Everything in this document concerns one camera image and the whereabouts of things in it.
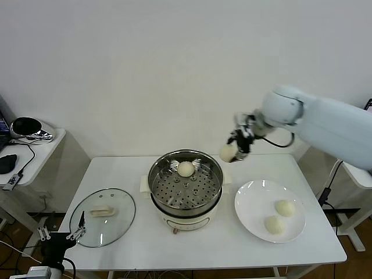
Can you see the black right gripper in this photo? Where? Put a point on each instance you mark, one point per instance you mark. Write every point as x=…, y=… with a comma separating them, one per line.
x=244, y=142

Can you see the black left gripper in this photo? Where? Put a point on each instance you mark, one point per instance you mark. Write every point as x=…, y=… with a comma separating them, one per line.
x=56, y=241

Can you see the cream steamed baozi bun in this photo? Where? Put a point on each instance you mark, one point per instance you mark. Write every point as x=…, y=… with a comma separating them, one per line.
x=285, y=208
x=228, y=153
x=274, y=224
x=185, y=169

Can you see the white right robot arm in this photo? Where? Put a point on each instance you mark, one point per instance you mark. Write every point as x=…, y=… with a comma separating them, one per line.
x=328, y=128

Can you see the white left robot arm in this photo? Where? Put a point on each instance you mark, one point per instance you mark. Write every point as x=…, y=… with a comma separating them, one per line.
x=57, y=273

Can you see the perforated steel steamer basket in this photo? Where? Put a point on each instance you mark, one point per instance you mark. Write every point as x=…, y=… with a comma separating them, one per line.
x=186, y=194

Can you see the round white plate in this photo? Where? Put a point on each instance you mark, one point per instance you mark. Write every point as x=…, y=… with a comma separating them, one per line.
x=255, y=209

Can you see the grey usb hub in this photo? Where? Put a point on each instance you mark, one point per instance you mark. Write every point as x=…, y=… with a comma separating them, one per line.
x=12, y=181

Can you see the black computer mouse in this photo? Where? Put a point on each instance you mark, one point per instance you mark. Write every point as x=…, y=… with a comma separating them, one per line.
x=7, y=164

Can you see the cream electric cooker pot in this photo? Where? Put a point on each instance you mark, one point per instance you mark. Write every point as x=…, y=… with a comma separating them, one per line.
x=189, y=222

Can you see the dark laptop with striped screen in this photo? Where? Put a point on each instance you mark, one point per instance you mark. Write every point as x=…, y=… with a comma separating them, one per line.
x=3, y=125

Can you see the white side desk with label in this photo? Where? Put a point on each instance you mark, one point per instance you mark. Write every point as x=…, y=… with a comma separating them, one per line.
x=359, y=178

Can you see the grey laptop with lit screen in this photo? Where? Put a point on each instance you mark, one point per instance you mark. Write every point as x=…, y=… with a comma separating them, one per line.
x=369, y=105

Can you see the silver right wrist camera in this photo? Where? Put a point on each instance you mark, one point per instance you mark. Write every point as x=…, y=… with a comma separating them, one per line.
x=239, y=118

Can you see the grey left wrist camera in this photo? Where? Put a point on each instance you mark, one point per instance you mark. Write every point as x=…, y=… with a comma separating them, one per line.
x=40, y=272

